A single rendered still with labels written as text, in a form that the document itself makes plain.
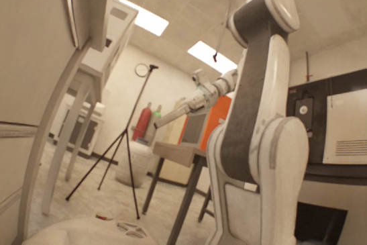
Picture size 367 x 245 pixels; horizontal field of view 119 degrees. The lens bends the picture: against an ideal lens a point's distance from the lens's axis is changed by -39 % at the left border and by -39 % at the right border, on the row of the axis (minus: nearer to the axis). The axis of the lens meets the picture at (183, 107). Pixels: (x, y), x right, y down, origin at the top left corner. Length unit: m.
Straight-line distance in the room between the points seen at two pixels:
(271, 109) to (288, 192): 0.18
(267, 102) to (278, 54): 0.14
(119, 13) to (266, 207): 1.24
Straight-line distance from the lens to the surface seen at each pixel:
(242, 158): 0.37
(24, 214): 0.66
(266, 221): 0.40
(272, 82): 0.42
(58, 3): 0.34
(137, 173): 2.60
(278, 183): 0.34
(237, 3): 1.00
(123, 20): 1.23
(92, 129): 3.34
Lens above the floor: 0.62
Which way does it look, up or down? 16 degrees up
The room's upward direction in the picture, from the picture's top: 19 degrees clockwise
